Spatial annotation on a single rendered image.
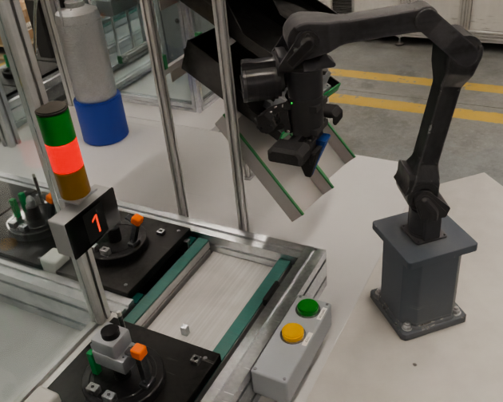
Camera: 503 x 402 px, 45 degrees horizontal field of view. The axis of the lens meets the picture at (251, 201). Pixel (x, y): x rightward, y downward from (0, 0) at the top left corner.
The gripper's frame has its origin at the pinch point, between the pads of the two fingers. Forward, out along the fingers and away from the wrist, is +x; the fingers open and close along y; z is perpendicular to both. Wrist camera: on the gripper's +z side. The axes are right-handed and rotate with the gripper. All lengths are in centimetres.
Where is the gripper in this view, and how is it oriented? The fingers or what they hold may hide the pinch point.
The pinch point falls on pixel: (307, 159)
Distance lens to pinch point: 105.2
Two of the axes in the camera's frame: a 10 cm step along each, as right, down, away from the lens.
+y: -4.6, 5.2, -7.2
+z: -8.8, -1.9, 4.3
